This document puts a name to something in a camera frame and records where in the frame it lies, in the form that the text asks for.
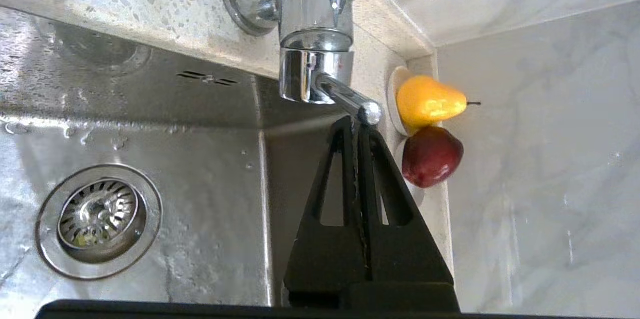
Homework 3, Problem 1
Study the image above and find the small white dish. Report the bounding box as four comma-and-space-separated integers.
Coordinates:
387, 65, 442, 210

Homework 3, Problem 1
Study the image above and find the chrome faucet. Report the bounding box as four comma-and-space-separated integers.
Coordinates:
220, 0, 409, 127

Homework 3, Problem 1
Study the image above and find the stainless steel sink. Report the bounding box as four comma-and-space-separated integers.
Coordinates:
0, 5, 346, 308

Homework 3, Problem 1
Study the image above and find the yellow pear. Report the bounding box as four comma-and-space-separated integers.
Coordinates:
397, 75, 482, 136

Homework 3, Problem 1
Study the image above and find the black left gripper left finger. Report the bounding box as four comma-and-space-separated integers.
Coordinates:
283, 115, 372, 310

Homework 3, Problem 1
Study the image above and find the dark red apple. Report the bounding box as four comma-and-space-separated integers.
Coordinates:
401, 126, 465, 189

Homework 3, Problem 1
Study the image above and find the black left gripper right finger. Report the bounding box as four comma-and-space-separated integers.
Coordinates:
357, 124, 461, 312

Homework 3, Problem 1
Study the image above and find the round metal drain strainer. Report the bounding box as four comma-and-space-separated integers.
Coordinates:
35, 163, 164, 281

